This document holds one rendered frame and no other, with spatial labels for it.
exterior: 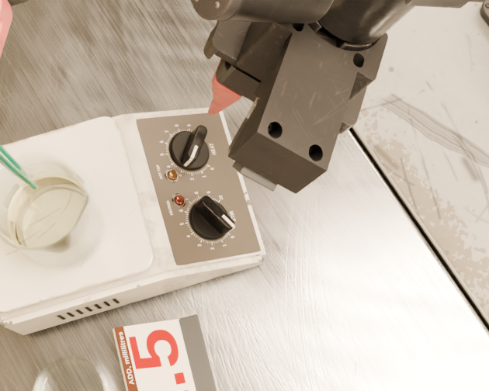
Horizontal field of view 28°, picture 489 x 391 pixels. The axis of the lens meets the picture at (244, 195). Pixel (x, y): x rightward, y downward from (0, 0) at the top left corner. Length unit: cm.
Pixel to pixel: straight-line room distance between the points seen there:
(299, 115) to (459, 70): 33
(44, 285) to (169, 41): 25
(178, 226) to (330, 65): 22
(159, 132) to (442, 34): 25
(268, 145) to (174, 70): 33
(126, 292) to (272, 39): 25
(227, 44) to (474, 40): 31
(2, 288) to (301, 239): 23
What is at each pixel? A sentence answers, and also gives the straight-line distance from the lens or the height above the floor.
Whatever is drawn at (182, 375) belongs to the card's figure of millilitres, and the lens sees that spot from 75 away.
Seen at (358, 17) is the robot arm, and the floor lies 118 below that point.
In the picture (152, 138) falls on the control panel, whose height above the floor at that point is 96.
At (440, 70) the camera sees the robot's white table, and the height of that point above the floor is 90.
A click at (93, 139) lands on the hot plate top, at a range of 71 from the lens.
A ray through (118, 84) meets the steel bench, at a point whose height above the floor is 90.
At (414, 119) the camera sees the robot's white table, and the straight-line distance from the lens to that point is 80.
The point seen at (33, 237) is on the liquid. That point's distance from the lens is 66.
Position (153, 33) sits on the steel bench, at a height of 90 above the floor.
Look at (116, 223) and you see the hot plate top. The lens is 69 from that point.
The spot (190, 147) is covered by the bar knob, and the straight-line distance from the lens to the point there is 72.
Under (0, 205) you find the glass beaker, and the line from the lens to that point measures 65.
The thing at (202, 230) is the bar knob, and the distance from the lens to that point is 72.
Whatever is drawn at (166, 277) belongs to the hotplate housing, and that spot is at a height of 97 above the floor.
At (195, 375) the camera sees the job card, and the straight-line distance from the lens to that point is 75.
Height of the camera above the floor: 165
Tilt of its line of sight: 75 degrees down
